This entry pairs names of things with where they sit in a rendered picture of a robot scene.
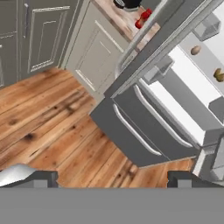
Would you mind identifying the grey freezer drawer front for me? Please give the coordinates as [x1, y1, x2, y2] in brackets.
[111, 83, 203, 153]
[89, 97, 202, 169]

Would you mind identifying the grey fridge with white interior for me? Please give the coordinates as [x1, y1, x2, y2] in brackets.
[139, 3, 224, 148]

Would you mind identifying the grey fridge door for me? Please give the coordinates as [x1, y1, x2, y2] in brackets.
[103, 0, 224, 100]

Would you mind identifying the grey cupboard door handle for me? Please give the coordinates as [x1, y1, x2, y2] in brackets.
[23, 2, 31, 39]

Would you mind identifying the pale fridge door handle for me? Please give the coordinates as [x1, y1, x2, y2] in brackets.
[115, 0, 176, 80]

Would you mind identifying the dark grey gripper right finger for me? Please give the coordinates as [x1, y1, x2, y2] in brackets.
[166, 170, 224, 189]

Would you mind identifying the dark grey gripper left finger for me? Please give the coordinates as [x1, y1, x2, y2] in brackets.
[0, 164, 60, 189]

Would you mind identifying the grey tall cupboard door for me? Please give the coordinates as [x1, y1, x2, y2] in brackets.
[17, 0, 81, 81]

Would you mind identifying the pale freezer drawer handle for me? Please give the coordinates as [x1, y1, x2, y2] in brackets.
[112, 102, 163, 157]
[133, 84, 194, 149]

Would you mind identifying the grey fridge door bin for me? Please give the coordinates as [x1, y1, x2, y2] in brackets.
[143, 55, 175, 86]
[192, 12, 222, 42]

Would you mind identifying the black countertop appliance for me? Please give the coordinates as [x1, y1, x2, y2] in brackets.
[113, 0, 143, 12]

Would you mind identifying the olive green food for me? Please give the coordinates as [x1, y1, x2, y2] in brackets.
[213, 67, 224, 83]

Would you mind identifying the beige base cupboard door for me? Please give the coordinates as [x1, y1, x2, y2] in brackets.
[64, 1, 131, 100]

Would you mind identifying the brown round food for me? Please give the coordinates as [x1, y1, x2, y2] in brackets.
[190, 45, 202, 56]

